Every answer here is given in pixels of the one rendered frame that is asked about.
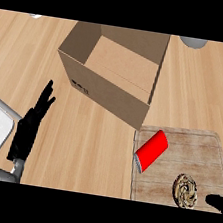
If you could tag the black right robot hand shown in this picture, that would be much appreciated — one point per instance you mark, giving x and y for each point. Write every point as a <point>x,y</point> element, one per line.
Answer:
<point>219,202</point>

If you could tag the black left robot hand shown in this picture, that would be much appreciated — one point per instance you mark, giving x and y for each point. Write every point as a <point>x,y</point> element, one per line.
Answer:
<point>25,134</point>

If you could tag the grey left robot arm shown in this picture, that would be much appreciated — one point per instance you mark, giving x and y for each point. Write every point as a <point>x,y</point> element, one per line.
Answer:
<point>8,174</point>

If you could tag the brown swirled cupcake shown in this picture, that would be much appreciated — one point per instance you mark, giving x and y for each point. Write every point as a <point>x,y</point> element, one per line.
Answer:
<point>185,191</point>

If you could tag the pale wooden cutting board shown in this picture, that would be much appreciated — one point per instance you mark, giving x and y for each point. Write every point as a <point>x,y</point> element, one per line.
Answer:
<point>191,155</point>

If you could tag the brown cardboard box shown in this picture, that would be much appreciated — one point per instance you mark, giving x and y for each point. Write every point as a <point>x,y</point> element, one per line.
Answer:
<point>115,77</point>

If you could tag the red can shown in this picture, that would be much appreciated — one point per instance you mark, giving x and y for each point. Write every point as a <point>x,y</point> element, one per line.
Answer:
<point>150,151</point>

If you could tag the small white object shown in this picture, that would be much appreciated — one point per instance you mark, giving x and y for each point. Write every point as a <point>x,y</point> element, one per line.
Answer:
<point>35,15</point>

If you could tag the grey rounded object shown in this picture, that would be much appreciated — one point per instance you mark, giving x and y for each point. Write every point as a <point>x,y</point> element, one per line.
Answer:
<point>193,42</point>

